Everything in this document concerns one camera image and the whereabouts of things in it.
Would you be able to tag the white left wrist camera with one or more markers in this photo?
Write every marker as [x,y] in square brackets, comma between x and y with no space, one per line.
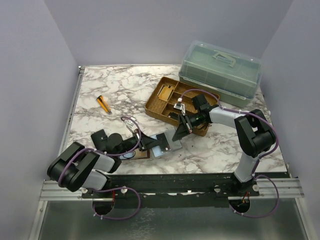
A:
[130,125]

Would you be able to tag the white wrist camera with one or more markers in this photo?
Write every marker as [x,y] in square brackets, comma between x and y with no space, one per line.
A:
[180,106]
[130,125]

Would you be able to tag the brown open card holder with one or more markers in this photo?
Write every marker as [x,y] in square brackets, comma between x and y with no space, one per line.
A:
[136,155]

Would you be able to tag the orange utility knife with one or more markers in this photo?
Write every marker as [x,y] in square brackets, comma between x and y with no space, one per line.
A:
[104,104]

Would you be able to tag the black card holder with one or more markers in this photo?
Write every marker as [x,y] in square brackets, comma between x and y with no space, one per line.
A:
[99,139]

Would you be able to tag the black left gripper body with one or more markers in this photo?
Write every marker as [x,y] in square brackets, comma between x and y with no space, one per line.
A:
[135,139]

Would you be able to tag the clear green plastic toolbox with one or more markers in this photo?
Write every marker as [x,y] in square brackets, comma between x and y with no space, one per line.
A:
[234,76]

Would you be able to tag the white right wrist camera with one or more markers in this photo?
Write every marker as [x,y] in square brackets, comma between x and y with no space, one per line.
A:
[180,106]

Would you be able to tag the yellow cards in tray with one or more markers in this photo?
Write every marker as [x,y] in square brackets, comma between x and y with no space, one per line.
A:
[165,92]

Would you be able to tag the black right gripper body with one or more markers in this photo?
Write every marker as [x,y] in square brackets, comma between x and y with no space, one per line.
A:
[194,120]

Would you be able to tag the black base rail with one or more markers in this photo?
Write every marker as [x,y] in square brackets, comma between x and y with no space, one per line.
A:
[168,191]

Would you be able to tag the grey card holder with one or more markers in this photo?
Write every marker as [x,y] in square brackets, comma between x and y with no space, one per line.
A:
[175,145]

